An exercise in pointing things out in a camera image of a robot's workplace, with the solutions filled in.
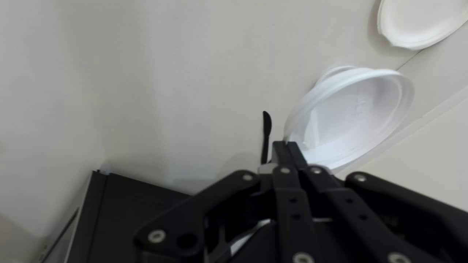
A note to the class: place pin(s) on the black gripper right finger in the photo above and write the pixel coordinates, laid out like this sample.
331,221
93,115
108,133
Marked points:
289,153

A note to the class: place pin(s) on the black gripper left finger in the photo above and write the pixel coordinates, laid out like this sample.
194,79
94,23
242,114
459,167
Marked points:
267,130

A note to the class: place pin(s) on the stainless steel microwave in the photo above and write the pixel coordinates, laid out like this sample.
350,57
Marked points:
114,210

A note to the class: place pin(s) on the white paper plate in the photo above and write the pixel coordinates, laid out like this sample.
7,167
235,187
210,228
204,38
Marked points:
421,23

